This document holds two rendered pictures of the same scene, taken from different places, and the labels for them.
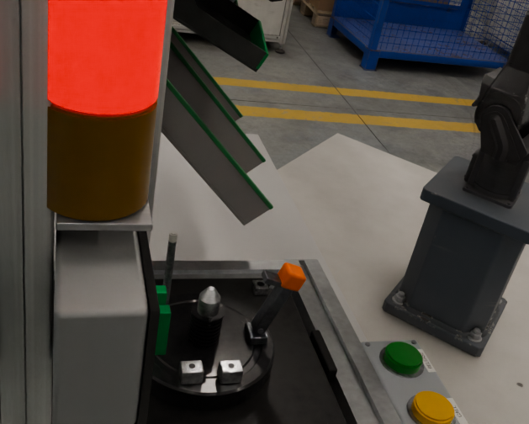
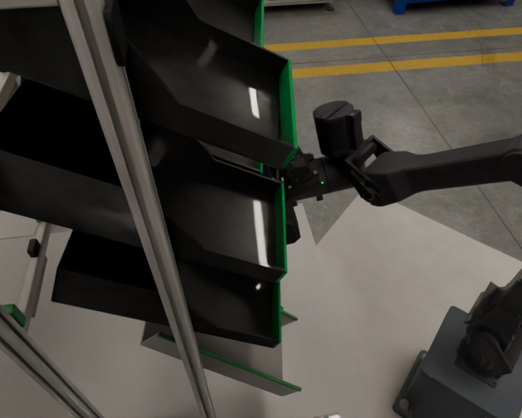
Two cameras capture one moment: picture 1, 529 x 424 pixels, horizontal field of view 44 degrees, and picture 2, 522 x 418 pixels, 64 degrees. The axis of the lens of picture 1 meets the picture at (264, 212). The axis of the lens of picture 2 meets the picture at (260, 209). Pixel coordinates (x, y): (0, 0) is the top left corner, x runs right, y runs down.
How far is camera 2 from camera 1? 55 cm
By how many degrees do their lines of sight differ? 19
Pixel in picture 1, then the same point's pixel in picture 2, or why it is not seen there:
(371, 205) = (387, 278)
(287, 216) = (322, 304)
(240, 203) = (276, 390)
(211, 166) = (251, 379)
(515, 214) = (500, 397)
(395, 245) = (405, 326)
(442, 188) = (437, 366)
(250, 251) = (295, 352)
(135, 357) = not seen: outside the picture
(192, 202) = not seen: hidden behind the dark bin
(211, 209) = not seen: hidden behind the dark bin
